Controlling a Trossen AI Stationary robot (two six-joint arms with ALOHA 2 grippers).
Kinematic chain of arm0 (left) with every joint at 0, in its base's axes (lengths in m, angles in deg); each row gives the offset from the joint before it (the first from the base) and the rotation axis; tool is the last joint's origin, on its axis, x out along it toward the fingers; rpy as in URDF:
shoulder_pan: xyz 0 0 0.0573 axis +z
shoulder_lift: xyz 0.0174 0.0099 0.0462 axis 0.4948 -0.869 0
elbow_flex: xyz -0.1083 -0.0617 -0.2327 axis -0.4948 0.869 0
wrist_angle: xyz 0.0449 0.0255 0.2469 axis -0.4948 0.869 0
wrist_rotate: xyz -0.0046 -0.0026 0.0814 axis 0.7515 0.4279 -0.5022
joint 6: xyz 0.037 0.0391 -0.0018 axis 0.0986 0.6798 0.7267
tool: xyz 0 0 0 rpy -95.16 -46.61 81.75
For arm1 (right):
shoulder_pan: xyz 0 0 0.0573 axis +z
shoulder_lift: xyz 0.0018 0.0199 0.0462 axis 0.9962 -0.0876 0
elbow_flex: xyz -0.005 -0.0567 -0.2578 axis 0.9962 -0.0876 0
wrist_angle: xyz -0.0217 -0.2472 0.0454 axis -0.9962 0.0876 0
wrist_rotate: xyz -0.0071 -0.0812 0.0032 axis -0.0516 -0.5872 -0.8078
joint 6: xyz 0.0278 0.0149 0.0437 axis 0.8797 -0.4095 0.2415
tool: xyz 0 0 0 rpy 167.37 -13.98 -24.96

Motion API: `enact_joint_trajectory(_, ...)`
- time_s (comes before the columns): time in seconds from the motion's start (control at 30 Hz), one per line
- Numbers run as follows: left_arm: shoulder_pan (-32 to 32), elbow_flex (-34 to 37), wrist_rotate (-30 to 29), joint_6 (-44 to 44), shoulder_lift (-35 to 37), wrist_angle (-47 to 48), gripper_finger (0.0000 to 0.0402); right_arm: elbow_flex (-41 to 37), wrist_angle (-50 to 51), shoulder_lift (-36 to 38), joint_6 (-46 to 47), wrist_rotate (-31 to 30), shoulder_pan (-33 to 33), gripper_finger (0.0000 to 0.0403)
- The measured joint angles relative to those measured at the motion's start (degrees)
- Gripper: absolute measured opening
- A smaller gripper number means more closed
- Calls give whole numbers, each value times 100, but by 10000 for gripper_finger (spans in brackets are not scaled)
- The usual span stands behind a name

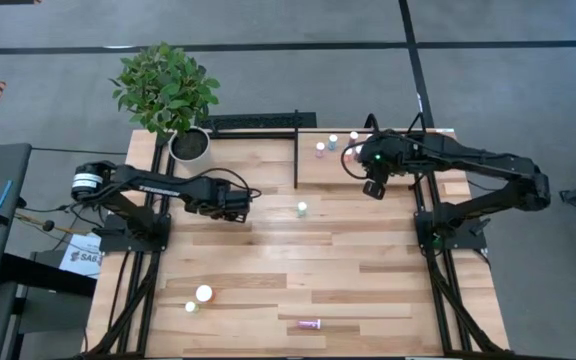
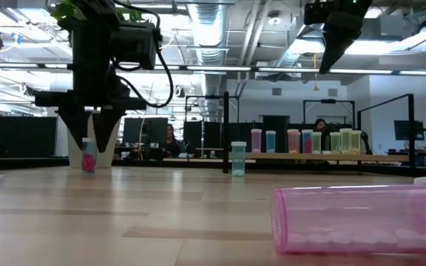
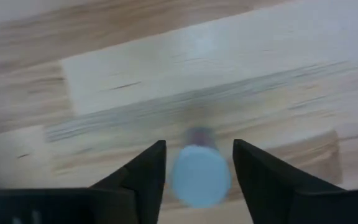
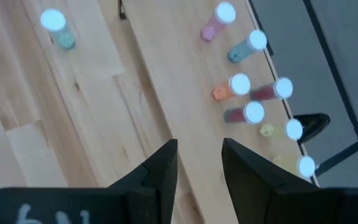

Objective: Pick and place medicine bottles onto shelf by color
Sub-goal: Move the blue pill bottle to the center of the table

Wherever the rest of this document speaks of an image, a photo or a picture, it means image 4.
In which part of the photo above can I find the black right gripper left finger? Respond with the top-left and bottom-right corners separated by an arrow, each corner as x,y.
107,139 -> 179,224

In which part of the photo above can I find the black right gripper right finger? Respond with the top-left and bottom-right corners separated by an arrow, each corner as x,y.
221,138 -> 358,224

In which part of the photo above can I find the yellow medicine bottle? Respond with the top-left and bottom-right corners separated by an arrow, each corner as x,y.
259,118 -> 304,141
270,154 -> 317,179

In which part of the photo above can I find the magenta tube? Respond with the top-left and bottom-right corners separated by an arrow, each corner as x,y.
223,101 -> 265,124

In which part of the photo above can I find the blue bottle with red pills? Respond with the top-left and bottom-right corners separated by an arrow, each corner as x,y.
249,77 -> 294,102

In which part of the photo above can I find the orange medicine bottle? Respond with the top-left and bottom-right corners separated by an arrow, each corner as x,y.
211,73 -> 251,102

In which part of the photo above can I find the blue bottle with white pills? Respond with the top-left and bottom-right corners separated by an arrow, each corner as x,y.
227,29 -> 268,65

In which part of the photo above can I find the pink medicine bottle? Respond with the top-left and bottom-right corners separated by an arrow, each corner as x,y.
200,1 -> 237,43

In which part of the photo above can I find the teal bottle with white pills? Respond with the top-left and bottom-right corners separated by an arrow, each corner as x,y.
39,8 -> 76,51

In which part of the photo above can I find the wooden shelf board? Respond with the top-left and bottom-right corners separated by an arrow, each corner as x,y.
119,0 -> 320,224

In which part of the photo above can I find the black loop bracket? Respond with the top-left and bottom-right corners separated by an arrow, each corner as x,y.
293,112 -> 331,144

